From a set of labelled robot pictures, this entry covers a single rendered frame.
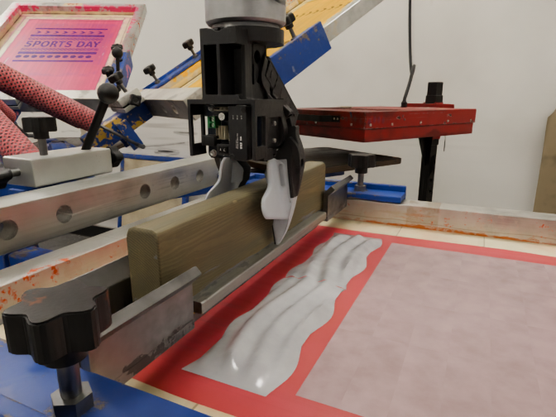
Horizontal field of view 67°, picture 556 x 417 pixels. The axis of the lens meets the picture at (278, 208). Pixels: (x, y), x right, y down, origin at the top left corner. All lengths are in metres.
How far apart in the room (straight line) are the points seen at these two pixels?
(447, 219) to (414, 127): 0.82
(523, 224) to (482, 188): 1.77
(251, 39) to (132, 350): 0.27
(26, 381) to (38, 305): 0.07
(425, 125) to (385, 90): 0.97
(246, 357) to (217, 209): 0.12
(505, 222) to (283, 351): 0.42
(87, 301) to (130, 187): 0.42
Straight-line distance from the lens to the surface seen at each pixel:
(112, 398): 0.25
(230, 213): 0.38
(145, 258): 0.32
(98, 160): 0.66
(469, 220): 0.67
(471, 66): 2.40
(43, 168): 0.60
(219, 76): 0.39
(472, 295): 0.48
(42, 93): 1.04
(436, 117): 1.55
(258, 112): 0.38
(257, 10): 0.40
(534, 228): 0.68
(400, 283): 0.48
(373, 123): 1.32
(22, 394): 0.28
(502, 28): 2.42
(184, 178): 0.72
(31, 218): 0.54
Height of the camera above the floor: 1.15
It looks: 15 degrees down
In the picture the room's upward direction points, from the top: straight up
